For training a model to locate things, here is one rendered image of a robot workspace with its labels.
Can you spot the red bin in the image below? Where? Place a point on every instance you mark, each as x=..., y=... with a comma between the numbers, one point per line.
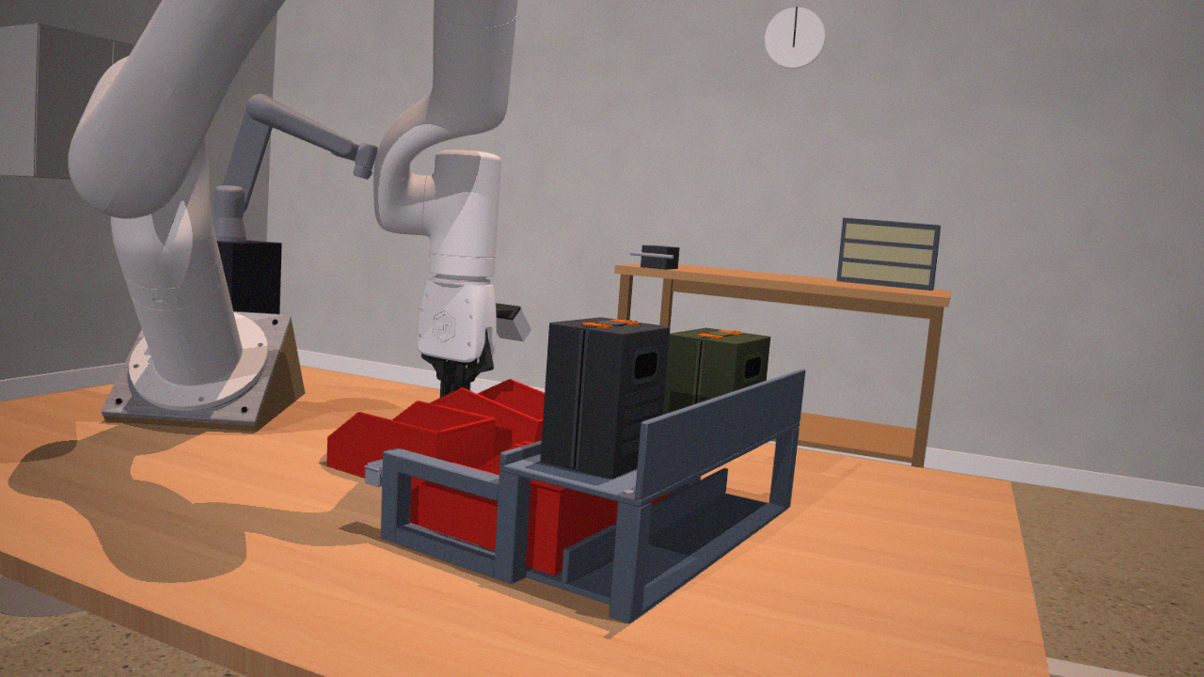
x=558, y=518
x=653, y=502
x=363, y=438
x=517, y=409

